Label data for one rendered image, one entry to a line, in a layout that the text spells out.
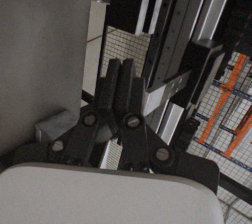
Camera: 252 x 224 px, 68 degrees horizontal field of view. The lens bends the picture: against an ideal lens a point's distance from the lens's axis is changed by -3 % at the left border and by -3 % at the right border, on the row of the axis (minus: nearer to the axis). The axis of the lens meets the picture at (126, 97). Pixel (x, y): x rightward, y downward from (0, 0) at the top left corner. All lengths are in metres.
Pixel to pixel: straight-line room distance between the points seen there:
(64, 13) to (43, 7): 0.03
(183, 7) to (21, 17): 0.28
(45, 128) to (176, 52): 0.28
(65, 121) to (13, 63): 0.11
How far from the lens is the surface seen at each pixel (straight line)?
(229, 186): 1.15
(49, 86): 0.28
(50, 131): 0.29
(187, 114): 0.60
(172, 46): 0.41
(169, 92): 0.28
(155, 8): 0.17
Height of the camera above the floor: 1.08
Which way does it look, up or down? 26 degrees down
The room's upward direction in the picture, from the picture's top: 119 degrees clockwise
